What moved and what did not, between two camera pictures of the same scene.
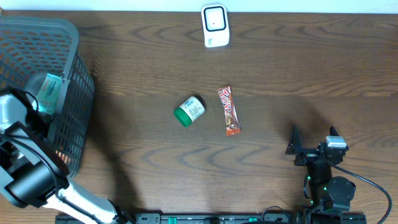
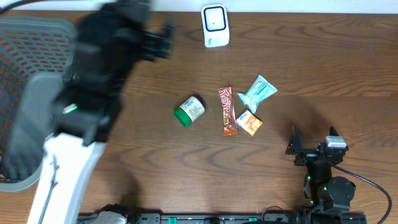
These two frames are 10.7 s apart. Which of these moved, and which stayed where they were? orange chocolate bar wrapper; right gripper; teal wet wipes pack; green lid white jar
Moved: teal wet wipes pack
Stayed: orange chocolate bar wrapper; green lid white jar; right gripper
